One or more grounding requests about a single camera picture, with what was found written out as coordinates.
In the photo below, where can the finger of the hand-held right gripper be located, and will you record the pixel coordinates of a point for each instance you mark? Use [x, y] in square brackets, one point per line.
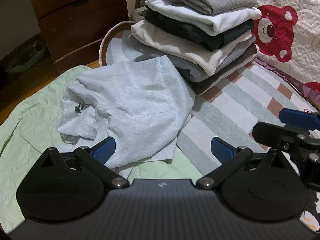
[297, 118]
[270, 133]

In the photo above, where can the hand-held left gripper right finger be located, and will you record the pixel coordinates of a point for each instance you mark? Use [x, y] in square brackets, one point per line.
[221, 148]

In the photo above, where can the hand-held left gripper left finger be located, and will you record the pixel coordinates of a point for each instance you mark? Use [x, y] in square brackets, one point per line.
[106, 150]

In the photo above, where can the light grey t-shirt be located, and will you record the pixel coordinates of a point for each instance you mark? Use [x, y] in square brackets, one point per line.
[130, 105]

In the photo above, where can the stack of folded clothes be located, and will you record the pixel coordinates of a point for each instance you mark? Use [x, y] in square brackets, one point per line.
[200, 30]

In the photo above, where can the colourful floral blanket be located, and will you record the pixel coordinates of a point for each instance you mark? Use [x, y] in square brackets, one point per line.
[311, 220]

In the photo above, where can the striped bed sheet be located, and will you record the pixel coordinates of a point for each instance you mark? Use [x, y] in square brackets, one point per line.
[237, 100]

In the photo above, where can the light green printed t-shirt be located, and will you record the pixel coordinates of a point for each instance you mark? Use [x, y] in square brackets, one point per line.
[30, 130]

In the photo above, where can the white quilt with red bears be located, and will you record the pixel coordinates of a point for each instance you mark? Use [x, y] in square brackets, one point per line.
[295, 5]

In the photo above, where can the dark green bag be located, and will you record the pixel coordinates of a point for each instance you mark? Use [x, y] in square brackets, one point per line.
[27, 55]

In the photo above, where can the brown wooden dresser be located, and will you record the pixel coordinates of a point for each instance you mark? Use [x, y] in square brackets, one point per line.
[75, 12]

